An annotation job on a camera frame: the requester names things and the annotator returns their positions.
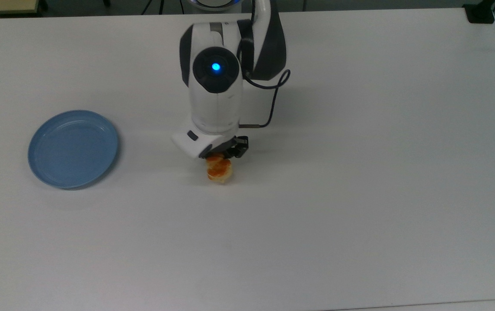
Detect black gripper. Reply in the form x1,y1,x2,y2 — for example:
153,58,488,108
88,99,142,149
199,135,250,159

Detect orange glazed bread loaf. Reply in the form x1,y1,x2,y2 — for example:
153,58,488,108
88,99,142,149
205,155,233,185

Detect blue round plate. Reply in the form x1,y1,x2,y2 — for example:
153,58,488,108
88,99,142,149
28,110,119,190

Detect black tripod legs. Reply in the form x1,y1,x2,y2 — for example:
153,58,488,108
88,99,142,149
141,0,166,16

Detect black table clamp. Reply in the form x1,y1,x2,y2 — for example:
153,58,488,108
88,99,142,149
463,3,495,25

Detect wooden desk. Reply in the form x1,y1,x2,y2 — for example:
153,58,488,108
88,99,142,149
0,0,42,17

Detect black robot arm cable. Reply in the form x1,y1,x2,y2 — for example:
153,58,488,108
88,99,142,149
237,37,292,129

